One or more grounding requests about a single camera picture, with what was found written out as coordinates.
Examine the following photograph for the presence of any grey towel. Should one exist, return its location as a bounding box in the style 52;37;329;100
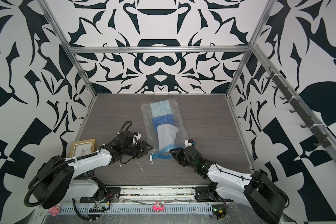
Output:
157;124;179;151

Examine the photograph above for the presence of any clear vacuum bag blue zip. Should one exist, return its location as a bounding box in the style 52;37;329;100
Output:
141;98;189;161

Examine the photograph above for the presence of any blue towel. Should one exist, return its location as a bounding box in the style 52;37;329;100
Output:
152;114;175;131

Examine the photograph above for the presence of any light teal towel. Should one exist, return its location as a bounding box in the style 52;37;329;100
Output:
150;100;173;118

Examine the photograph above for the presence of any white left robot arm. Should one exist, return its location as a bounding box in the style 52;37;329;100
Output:
24;130;153;209

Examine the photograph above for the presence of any black remote control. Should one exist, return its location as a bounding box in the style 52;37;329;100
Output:
73;169;95;180

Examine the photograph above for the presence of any green circuit board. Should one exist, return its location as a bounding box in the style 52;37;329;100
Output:
211;206;229;220

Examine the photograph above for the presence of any pink plush toy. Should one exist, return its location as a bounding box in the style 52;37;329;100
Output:
47;204;62;217

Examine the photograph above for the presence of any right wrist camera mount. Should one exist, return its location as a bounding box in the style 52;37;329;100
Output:
184;139;196;147

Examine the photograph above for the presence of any black corrugated cable conduit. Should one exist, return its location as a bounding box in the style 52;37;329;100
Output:
23;120;133;208

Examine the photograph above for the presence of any wooden picture frame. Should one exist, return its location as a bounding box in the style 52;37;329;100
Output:
69;139;96;158

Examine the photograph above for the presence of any white slotted cable duct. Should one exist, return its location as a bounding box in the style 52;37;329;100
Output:
57;203;213;216

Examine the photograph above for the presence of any pink toy on rail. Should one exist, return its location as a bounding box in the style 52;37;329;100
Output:
153;202;164;212

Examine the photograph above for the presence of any grey wall hook rack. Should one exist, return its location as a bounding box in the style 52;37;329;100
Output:
267;72;332;148

